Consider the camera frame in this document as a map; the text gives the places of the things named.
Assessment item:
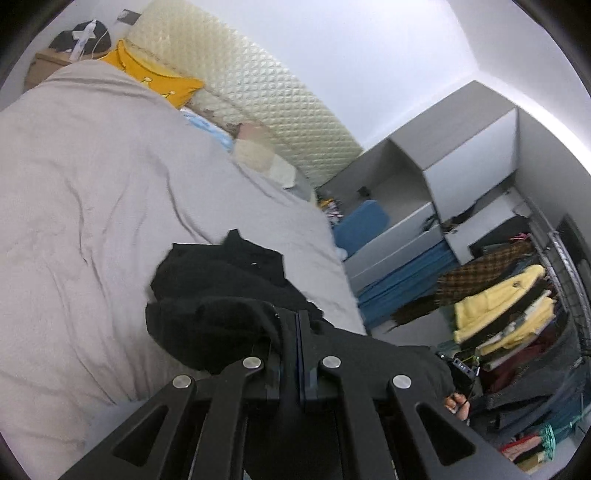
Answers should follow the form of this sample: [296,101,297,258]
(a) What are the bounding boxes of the grey bed cover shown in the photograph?
[1,61,363,479]

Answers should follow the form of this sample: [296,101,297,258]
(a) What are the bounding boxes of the blue folded mat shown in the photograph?
[332,200,390,257]

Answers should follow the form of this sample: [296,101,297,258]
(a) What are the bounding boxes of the teal cord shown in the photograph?
[537,412,588,462]

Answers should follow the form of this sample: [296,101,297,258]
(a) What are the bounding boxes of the black bag on nightstand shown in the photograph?
[49,20,112,55]

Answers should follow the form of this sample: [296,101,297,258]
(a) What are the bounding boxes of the brown plaid garment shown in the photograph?
[391,239,534,325]

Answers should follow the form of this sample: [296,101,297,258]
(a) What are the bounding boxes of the light blue bed sheet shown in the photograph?
[179,107,235,153]

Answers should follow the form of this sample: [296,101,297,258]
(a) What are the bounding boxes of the grey wall socket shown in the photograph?
[116,9,141,26]

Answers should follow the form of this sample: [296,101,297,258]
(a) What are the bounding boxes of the stacked folded clothes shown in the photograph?
[440,216,590,473]

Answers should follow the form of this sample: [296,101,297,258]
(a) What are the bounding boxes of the yellow pillow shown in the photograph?
[100,40,205,109]

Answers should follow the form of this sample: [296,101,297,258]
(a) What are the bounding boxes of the beige patchwork pillow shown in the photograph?
[232,123,297,189]

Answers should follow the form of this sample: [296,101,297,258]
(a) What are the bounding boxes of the yellow folded garment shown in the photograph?
[453,264,546,348]

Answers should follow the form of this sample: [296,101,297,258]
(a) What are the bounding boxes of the black puffer coat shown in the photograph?
[144,228,456,480]

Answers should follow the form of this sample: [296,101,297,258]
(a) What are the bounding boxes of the white charging cable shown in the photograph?
[75,20,112,59]

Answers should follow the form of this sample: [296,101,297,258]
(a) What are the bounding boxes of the person's right hand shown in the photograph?
[444,392,470,417]

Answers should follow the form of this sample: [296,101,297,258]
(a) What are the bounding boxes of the cosmetics on side shelf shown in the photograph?
[318,198,344,227]

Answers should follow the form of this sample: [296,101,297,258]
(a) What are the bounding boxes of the cream quilted headboard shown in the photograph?
[124,1,362,186]

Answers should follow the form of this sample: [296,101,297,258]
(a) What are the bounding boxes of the wooden nightstand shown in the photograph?
[23,49,107,91]

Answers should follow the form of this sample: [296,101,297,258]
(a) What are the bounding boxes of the metal wire rack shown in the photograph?
[521,188,591,342]

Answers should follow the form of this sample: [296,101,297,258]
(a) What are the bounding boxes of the black wall plug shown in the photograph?
[356,186,372,199]

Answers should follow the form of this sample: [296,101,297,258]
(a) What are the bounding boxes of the grey wardrobe cabinet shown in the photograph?
[317,79,591,296]

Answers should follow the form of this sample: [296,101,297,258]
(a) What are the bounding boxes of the blue curtain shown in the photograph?
[356,240,460,330]

